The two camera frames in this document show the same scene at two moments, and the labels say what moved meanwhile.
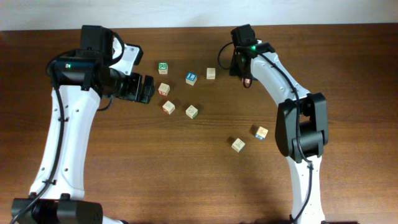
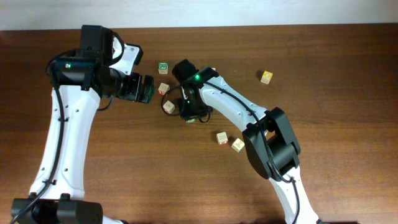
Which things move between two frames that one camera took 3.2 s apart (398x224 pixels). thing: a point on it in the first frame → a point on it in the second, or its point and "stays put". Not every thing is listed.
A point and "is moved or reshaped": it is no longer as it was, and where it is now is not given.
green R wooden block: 163,68 stays put
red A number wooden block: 248,82 → 222,138
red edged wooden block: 168,107 stays put
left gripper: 132,89 stays put
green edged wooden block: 191,111 is moved or reshaped
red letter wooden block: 163,89 stays put
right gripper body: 234,70 → 189,110
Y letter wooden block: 237,145 stays put
